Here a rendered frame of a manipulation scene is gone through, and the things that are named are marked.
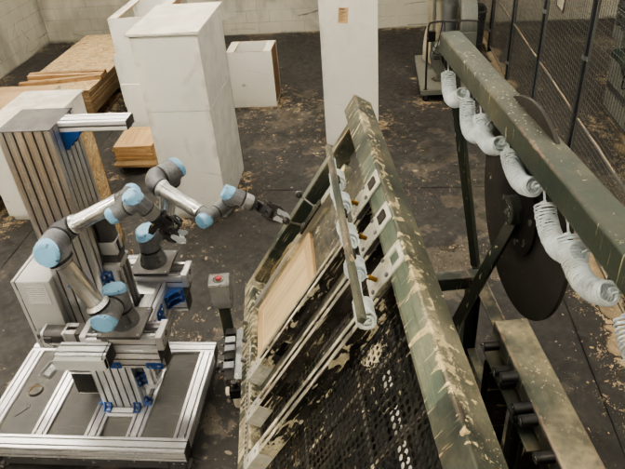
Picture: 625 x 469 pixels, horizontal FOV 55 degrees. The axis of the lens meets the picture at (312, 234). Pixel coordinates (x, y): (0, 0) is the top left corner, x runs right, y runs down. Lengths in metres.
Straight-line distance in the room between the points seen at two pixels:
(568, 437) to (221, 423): 2.69
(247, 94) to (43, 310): 5.17
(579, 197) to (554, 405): 0.53
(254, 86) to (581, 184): 6.52
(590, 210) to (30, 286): 2.64
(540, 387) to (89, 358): 2.20
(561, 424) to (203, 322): 3.38
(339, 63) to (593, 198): 5.02
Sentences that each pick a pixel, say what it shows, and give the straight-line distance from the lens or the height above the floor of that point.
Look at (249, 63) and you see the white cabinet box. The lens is 7.89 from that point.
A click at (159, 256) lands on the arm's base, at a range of 3.49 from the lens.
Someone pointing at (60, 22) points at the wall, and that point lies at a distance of 12.22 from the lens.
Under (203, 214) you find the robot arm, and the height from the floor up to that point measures 1.55.
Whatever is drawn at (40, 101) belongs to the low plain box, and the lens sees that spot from 6.61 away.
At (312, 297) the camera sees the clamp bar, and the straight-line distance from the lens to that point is 2.56.
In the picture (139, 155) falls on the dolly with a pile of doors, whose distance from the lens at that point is 6.81.
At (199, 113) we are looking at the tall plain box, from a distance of 5.29.
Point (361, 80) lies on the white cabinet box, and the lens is 6.57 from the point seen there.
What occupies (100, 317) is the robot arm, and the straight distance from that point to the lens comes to 2.93.
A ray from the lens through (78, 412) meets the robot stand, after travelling 4.04.
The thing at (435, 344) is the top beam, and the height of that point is 1.93.
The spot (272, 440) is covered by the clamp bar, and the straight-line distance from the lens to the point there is 2.46.
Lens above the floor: 3.05
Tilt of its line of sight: 35 degrees down
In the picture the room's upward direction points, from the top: 5 degrees counter-clockwise
